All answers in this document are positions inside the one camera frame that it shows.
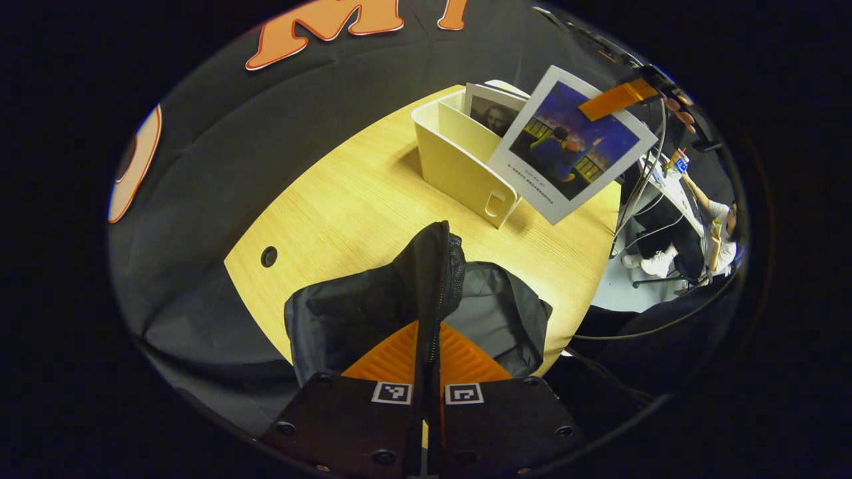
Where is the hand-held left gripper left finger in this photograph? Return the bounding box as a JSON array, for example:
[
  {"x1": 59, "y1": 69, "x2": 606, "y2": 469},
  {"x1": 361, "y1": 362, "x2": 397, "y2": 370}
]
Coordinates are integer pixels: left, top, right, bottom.
[{"x1": 260, "y1": 321, "x2": 427, "y2": 476}]

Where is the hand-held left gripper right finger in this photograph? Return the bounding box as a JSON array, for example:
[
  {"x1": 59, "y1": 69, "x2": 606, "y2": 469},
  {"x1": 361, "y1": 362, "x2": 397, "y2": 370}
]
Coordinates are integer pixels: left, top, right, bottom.
[{"x1": 426, "y1": 323, "x2": 586, "y2": 476}]

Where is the blue cover book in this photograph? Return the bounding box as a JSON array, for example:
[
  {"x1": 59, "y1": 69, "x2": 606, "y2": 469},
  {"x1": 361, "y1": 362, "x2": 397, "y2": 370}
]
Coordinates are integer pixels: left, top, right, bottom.
[{"x1": 488, "y1": 65, "x2": 660, "y2": 226}]

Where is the black schoolbag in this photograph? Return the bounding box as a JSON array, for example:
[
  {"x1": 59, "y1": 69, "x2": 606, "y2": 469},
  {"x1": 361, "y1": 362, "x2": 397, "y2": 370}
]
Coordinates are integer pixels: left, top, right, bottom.
[{"x1": 284, "y1": 221, "x2": 553, "y2": 390}]

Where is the grey portrait cover book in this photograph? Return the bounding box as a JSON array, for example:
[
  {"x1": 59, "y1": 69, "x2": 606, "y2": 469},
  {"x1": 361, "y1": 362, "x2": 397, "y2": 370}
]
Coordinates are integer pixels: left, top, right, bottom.
[{"x1": 464, "y1": 82, "x2": 530, "y2": 139}]

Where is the white plastic bookshelf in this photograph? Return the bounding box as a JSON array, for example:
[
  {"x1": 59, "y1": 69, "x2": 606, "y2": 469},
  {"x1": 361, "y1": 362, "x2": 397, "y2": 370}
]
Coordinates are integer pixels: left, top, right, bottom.
[{"x1": 411, "y1": 80, "x2": 533, "y2": 230}]

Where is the white desk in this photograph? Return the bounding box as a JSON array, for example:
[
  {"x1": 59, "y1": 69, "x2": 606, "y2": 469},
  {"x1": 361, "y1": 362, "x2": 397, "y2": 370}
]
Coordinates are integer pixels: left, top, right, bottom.
[{"x1": 639, "y1": 153, "x2": 706, "y2": 237}]

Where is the black backdrop cloth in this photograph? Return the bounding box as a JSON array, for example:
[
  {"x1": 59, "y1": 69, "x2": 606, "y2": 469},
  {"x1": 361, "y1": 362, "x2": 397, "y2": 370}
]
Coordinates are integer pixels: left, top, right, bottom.
[{"x1": 106, "y1": 0, "x2": 740, "y2": 433}]

